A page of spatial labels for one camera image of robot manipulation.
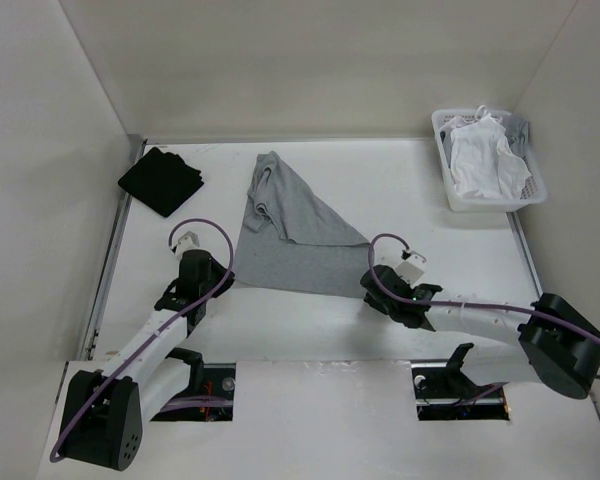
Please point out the folded black tank top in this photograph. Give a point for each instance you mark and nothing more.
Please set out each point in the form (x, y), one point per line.
(162, 181)

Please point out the metal table edge rail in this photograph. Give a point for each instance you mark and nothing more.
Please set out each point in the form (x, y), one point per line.
(114, 230)

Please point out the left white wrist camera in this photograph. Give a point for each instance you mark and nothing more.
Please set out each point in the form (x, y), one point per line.
(186, 243)

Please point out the grey garment in basket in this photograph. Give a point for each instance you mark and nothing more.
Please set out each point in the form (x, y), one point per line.
(517, 132)

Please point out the grey tank top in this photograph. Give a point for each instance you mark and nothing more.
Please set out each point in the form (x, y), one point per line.
(292, 240)

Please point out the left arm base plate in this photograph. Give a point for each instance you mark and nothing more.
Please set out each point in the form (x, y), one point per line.
(216, 382)

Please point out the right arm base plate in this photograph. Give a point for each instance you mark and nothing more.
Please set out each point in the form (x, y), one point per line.
(443, 394)

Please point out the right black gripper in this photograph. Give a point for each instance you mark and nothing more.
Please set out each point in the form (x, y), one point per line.
(374, 303)

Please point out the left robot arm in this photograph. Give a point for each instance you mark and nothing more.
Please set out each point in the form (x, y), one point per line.
(106, 409)

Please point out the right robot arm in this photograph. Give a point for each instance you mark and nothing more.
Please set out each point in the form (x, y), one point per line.
(551, 344)

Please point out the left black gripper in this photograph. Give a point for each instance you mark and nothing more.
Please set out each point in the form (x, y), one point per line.
(222, 275)

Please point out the white tank top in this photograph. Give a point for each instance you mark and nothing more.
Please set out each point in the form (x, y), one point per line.
(480, 158)

